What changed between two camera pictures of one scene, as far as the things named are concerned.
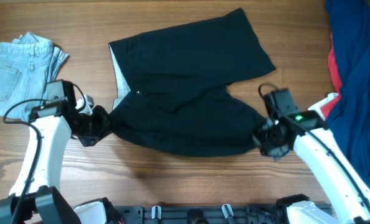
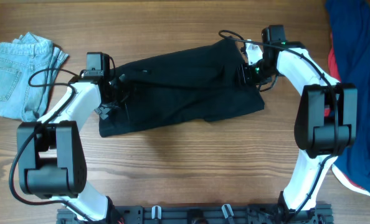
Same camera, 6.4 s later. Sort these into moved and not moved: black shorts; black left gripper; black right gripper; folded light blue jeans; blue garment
Moved: black right gripper; black shorts; black left gripper
Not moved: blue garment; folded light blue jeans
